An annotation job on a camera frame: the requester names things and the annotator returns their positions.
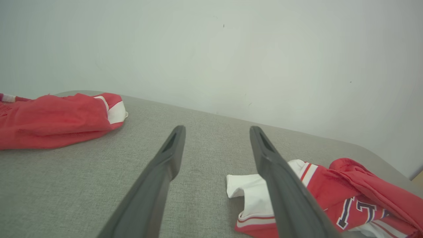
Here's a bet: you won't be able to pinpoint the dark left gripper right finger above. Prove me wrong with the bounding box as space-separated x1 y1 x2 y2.
250 126 341 238

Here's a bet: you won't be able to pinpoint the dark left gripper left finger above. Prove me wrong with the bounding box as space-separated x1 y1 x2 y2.
97 125 186 238

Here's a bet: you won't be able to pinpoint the red basketball jersey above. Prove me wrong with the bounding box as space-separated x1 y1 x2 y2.
226 158 423 238

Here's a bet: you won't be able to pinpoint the red white-trimmed shorts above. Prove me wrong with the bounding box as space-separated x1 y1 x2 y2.
0 93 129 150

